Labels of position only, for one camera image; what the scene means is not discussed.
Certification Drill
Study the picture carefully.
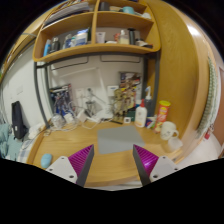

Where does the white crumpled bag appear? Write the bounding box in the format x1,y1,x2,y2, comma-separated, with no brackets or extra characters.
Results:
28,123,45,140

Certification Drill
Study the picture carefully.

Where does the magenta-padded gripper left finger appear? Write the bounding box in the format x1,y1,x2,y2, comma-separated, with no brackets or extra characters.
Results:
45,143,95,188

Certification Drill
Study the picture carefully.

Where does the white bottle with red cap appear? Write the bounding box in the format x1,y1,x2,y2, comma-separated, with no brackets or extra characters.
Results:
134,98,148,128

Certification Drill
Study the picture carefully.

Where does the teal pillow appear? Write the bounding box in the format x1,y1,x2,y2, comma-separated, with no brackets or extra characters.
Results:
0,123,14,159

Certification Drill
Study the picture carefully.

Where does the light teal blanket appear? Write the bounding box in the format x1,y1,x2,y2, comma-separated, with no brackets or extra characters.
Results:
6,134,26,163

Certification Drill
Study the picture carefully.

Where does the translucent white cup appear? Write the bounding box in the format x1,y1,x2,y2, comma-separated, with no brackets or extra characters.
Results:
167,137,184,153

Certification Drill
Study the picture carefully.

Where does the light blue computer mouse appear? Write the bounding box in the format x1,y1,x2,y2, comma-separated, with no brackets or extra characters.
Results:
40,153,54,169

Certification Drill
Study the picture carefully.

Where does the blue robot model kit box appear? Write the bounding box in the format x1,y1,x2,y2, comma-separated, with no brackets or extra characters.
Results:
49,83,75,116

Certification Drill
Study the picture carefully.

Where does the colourful printed box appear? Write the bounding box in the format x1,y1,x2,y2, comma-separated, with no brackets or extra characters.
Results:
119,71,143,101

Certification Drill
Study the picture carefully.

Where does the white cable tangle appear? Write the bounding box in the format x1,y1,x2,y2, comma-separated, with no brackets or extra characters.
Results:
43,114,101,132

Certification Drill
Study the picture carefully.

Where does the black backpack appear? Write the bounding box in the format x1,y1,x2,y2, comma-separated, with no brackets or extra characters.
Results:
11,101,28,140

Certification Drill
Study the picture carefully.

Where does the white wall socket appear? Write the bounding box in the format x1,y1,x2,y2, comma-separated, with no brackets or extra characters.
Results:
75,88,86,99

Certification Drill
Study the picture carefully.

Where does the clear plastic bag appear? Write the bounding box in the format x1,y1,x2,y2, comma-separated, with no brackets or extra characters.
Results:
51,114,66,130

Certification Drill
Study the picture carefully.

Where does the white charger block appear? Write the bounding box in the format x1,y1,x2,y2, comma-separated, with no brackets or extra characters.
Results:
64,113,76,125

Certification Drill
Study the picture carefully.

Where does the grey rectangular mouse pad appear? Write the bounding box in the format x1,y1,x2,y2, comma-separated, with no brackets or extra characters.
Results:
97,124,146,155

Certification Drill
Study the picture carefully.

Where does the brown tree creature figurine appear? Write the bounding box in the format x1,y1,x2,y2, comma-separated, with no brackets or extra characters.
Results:
112,86,134,124

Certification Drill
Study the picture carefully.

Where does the blue white plaid bedsheet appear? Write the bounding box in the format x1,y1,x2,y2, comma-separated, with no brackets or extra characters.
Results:
16,139,36,164

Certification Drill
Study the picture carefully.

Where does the wooden shelf unit with items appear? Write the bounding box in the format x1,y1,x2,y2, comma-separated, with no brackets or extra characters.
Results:
32,0,162,64

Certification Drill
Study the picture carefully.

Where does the grey metal shelf frame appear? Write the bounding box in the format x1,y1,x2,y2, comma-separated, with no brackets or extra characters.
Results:
33,51,161,129

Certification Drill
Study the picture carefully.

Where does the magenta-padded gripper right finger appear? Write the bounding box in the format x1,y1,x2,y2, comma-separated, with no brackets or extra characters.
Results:
132,143,181,186

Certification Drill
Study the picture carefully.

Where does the dark spray bottle white nozzle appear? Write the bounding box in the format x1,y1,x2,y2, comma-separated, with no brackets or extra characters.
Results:
143,85,155,118

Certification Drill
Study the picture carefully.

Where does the white mug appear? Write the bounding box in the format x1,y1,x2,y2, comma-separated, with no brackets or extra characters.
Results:
159,121,180,141

